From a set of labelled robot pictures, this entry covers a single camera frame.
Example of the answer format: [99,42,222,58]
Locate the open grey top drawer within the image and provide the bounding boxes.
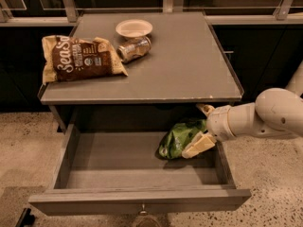
[29,124,251,216]

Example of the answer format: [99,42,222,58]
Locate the metal drawer knob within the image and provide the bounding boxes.
[138,203,149,216]

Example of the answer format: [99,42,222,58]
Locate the silver soda can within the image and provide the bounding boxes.
[116,36,152,63]

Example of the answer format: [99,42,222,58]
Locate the white paper bowl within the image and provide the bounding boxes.
[116,19,152,38]

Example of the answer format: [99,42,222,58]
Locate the brown seaweed snack bag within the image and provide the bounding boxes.
[42,35,128,84]

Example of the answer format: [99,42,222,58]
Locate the green rice chip bag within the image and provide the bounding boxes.
[158,118,207,160]

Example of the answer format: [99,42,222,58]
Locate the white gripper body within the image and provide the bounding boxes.
[206,105,236,142]

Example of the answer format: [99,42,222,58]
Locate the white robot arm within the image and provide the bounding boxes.
[182,62,303,159]

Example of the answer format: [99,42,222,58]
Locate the grey cabinet with counter top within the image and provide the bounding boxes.
[40,12,243,129]

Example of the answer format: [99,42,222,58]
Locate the metal railing frame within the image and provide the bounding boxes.
[0,0,303,26]

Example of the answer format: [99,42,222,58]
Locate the black object on floor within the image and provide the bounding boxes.
[15,208,35,227]

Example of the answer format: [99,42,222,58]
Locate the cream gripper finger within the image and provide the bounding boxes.
[196,103,215,117]
[182,132,216,159]

